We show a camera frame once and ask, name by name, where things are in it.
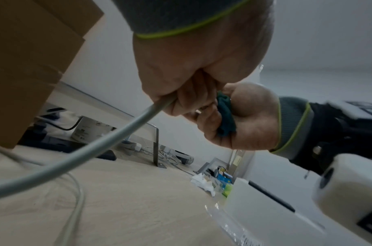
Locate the person's right hand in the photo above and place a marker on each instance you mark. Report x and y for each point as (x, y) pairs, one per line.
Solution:
(255, 120)

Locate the person's left hand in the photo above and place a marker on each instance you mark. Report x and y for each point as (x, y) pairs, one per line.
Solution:
(198, 55)

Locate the teal cleaning cloth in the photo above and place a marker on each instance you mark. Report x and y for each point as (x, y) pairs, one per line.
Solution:
(226, 115)

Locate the person's right forearm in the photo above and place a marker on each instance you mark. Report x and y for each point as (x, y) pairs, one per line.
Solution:
(292, 125)

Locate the blue and green packet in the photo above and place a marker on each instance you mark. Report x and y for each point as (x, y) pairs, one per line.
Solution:
(226, 185)

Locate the crumpled white tissue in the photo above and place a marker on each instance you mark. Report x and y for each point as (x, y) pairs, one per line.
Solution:
(204, 183)

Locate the white box with black strip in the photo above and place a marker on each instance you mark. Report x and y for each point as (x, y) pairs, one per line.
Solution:
(258, 216)

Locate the white marker plate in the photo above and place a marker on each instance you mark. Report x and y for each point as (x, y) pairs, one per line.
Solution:
(353, 109)

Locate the clear plastic bag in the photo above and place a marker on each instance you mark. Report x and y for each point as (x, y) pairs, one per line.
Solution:
(228, 225)

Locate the white plug adapter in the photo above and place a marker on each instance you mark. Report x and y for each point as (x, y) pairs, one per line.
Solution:
(137, 147)

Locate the white round container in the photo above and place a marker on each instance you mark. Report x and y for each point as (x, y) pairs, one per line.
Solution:
(88, 129)

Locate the dark blue flat object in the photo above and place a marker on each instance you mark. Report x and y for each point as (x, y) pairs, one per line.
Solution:
(108, 155)

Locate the brown cardboard box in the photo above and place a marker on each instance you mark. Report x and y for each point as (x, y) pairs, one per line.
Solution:
(30, 67)

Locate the grey metal bracket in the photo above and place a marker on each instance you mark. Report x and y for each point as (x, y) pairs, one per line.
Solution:
(156, 146)

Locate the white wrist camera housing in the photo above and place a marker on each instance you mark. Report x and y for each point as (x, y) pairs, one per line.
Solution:
(347, 192)

